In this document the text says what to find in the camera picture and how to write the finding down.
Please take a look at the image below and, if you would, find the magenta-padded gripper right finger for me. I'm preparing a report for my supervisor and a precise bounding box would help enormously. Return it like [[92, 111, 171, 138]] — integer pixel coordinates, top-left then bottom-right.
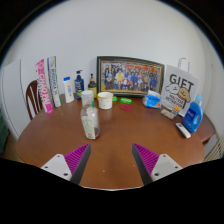
[[131, 143, 184, 186]]

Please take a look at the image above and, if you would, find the white radiator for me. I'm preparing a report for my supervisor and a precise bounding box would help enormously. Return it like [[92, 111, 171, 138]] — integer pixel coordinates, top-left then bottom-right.
[[203, 134, 224, 163]]

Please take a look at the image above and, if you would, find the small snack packet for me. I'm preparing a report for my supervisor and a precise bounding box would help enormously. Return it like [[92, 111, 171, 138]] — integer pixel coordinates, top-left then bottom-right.
[[160, 107, 176, 120]]

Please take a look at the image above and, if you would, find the framed group picture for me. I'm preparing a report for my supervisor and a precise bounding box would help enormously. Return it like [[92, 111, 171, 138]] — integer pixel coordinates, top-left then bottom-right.
[[96, 55, 166, 98]]

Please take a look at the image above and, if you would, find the long green and white box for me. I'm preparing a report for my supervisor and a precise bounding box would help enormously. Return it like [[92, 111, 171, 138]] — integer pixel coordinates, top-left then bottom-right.
[[46, 55, 63, 108]]

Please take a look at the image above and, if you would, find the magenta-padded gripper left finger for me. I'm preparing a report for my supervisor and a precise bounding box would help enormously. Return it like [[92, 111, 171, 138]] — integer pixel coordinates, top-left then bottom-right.
[[40, 143, 92, 185]]

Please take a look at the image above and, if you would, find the dark blue pump bottle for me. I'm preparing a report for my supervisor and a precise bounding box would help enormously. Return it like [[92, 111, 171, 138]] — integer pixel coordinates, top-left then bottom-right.
[[74, 69, 85, 101]]

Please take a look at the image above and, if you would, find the white cup with yellow rim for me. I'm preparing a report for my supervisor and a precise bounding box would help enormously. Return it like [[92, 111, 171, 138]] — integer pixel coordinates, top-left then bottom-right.
[[96, 91, 115, 110]]

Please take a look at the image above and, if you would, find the long pink printed box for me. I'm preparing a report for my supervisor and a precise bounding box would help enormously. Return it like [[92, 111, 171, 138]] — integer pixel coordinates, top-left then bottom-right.
[[35, 58, 54, 115]]

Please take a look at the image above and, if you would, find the clear plastic water bottle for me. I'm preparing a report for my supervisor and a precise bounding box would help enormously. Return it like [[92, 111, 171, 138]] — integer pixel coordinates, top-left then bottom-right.
[[80, 90, 101, 140]]

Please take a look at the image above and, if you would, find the white remote control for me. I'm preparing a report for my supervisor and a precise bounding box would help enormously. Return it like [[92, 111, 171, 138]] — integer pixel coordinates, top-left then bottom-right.
[[175, 122, 192, 139]]

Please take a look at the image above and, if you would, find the brown wooden chair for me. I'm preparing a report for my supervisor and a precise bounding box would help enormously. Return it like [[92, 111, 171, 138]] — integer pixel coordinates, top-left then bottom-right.
[[25, 79, 44, 121]]

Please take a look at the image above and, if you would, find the white bottle with blue cap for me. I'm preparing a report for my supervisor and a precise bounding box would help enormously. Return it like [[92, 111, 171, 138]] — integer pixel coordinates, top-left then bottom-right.
[[63, 76, 75, 104]]

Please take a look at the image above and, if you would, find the blue tissue pack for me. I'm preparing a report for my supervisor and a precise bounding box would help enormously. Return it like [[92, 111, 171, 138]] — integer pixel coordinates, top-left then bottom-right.
[[142, 89, 162, 110]]

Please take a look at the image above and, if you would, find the blue detergent bottle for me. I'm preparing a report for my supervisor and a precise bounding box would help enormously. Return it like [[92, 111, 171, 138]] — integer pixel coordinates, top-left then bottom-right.
[[181, 94, 204, 134]]

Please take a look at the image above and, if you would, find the brown and yellow pump bottle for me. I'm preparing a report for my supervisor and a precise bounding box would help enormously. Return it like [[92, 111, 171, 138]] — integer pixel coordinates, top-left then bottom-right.
[[87, 73, 98, 99]]

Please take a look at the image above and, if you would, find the white paper gift bag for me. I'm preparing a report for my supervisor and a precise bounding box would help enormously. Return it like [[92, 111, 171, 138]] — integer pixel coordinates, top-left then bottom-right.
[[160, 57, 200, 118]]

